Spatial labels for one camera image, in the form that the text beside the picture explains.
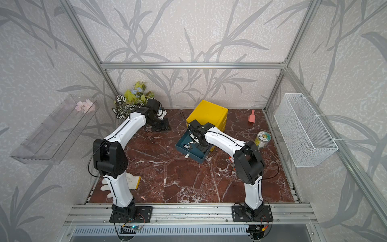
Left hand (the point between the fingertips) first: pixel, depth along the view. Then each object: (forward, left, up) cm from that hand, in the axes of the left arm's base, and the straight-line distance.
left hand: (170, 128), depth 90 cm
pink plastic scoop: (+19, -57, -11) cm, 61 cm away
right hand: (-7, -22, -6) cm, 24 cm away
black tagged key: (-8, -10, -8) cm, 15 cm away
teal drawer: (-16, -15, -1) cm, 22 cm away
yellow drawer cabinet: (+6, -23, +7) cm, 25 cm away
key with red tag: (-13, -38, -14) cm, 43 cm away
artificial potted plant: (+15, +24, +9) cm, 30 cm away
